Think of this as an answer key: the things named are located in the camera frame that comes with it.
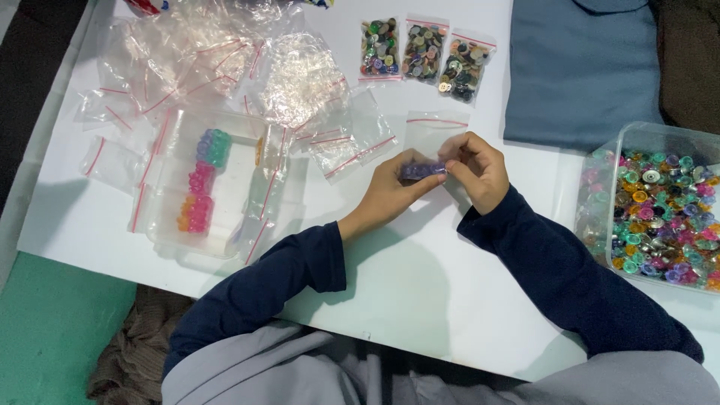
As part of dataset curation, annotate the zip bag of dark buttons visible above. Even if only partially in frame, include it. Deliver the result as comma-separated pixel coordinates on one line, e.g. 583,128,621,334
437,29,498,107

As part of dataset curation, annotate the clear tub of colourful buttons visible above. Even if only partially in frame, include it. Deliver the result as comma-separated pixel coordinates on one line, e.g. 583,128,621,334
574,121,720,294

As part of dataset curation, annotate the crumpled clear plastic bag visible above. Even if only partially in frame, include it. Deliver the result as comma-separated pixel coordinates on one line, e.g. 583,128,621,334
260,31,351,129

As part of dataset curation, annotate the blue folded cloth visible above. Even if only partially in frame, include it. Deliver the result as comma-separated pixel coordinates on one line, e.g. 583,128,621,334
502,0,666,153

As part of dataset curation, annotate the red and white packet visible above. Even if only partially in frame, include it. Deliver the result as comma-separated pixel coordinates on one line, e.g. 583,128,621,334
123,0,170,16

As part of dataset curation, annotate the person's left hand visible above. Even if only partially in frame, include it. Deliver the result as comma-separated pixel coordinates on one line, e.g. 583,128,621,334
341,148,449,244

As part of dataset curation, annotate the brown knitted cloth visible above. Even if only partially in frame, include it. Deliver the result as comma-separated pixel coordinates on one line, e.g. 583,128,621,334
85,284,195,405

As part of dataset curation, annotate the person's grey garment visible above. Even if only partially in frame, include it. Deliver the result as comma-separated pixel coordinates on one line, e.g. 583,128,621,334
161,319,720,405

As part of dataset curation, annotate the dark brown cloth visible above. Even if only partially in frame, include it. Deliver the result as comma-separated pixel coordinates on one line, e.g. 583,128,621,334
649,0,720,136

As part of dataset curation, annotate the orange and pink button stack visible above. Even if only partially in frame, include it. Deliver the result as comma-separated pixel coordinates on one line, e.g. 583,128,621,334
177,193,215,234

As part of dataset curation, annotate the shallow clear plastic tray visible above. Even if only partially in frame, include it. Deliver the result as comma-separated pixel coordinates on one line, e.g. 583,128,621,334
145,107,271,261

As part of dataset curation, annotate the zip bag of brown buttons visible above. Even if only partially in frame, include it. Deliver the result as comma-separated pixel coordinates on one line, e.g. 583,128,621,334
401,15,450,86

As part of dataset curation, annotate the zip bag of bright buttons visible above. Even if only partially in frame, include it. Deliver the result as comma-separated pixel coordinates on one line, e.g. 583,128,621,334
358,16,404,81

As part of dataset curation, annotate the pile of clear zip bags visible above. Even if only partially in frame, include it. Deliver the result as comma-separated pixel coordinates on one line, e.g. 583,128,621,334
76,0,398,266

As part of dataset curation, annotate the empty clear zip bag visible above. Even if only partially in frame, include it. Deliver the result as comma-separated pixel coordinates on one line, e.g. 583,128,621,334
405,110,471,165

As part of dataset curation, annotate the person's right hand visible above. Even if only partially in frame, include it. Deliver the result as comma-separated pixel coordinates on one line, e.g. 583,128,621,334
438,132,510,217

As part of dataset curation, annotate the purple and green button stack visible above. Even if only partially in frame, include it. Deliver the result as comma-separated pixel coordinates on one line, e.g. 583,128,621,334
196,128,233,168

